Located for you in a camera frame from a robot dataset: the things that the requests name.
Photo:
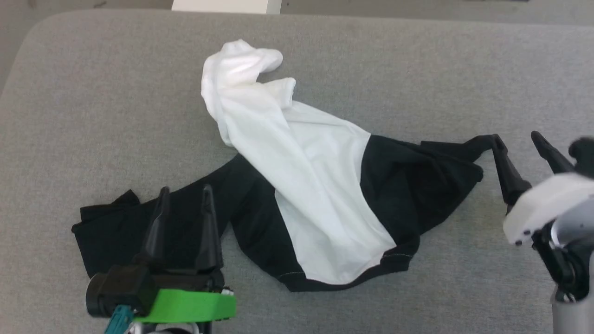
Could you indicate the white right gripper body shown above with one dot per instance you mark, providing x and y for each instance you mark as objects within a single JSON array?
[{"x": 543, "y": 204}]

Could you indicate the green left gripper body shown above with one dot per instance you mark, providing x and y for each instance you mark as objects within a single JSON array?
[{"x": 190, "y": 304}]

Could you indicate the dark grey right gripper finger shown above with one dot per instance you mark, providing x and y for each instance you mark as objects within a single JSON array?
[
  {"x": 509, "y": 176},
  {"x": 550, "y": 153}
]

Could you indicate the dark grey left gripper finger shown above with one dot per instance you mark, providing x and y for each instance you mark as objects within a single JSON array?
[
  {"x": 157, "y": 227},
  {"x": 209, "y": 232}
]

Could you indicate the black and white shirt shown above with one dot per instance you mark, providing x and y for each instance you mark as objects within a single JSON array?
[{"x": 306, "y": 176}]

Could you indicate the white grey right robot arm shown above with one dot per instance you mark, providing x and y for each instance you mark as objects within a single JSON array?
[{"x": 568, "y": 269}]

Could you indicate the white rectangular box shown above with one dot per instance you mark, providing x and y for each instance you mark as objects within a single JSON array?
[{"x": 227, "y": 5}]

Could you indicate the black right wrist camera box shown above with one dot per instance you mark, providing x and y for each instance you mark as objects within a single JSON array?
[{"x": 584, "y": 155}]

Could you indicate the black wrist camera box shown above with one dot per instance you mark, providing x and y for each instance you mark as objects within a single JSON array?
[
  {"x": 120, "y": 290},
  {"x": 584, "y": 155}
]

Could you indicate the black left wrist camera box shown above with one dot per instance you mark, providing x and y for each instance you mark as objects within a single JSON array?
[{"x": 120, "y": 290}]

